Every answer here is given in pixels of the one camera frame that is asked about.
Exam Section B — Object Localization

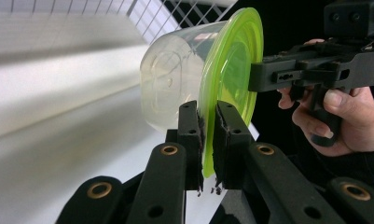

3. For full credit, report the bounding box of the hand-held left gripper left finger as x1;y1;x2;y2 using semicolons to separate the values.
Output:
165;100;206;192

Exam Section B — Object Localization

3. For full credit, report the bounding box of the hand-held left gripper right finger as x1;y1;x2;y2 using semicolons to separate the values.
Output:
213;100;255;190

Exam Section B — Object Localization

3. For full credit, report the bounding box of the clear container with green lid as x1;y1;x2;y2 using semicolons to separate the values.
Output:
139;7;265;179

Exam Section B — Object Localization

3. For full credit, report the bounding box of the white wire rack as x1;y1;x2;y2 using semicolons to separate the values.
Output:
0;0;239;141

